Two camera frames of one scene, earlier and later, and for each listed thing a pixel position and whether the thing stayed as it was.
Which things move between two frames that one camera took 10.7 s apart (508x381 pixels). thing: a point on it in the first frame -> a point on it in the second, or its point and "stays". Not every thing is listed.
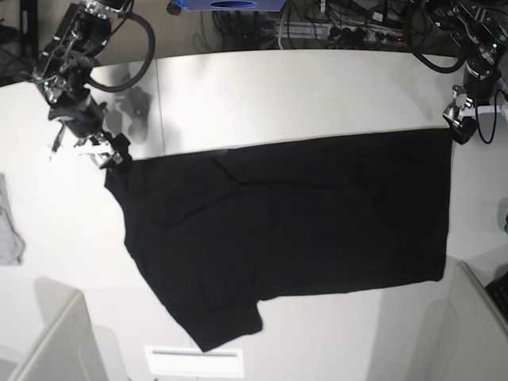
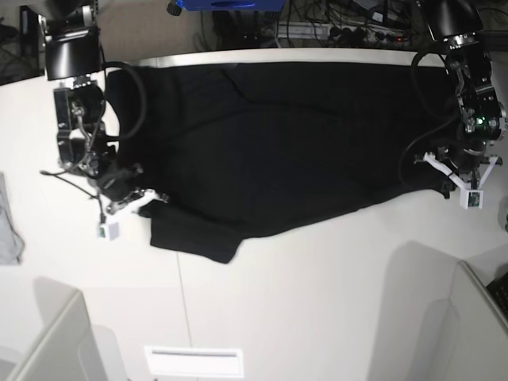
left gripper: x=85 y=117 -> x=114 y=182
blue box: x=232 y=5 stays
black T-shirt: x=217 y=232 -> x=236 y=148
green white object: x=502 y=214 stays
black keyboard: x=498 y=290 stays
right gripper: x=461 y=116 -> x=466 y=157
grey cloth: x=12 y=245 stays
